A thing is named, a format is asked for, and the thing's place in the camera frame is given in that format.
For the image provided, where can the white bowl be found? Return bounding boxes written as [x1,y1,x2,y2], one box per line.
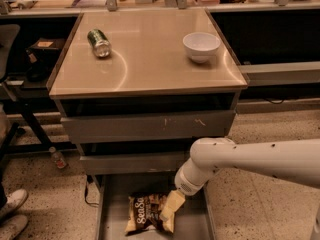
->
[183,32,221,63]

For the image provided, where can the small plastic bottle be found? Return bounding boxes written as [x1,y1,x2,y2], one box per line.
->
[49,147,67,169]

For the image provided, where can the grey drawer cabinet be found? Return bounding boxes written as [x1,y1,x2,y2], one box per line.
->
[46,7,250,240]

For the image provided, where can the grey office chair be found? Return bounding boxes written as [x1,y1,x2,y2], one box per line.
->
[0,23,22,165]

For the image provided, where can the top drawer front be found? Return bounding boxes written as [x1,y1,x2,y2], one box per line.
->
[61,110,235,143]

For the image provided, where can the open bottom drawer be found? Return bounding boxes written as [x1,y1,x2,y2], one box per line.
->
[95,172,215,240]

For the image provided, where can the black cable on floor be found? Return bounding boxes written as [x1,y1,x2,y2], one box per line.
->
[83,174,100,208]

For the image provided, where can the white shoe lower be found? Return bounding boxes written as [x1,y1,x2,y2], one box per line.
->
[0,215,28,240]

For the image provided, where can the black box with label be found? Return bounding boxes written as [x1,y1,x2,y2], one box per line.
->
[28,38,65,51]

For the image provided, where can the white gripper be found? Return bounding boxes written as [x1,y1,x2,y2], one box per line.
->
[160,170,202,221]

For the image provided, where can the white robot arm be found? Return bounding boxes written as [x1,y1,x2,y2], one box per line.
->
[160,138,320,221]

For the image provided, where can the middle drawer front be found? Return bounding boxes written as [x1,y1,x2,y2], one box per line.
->
[80,151,189,175]

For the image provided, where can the brown chip bag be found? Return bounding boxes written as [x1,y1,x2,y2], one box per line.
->
[125,193,175,234]

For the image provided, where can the green soda can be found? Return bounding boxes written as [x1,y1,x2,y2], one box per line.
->
[87,29,111,58]

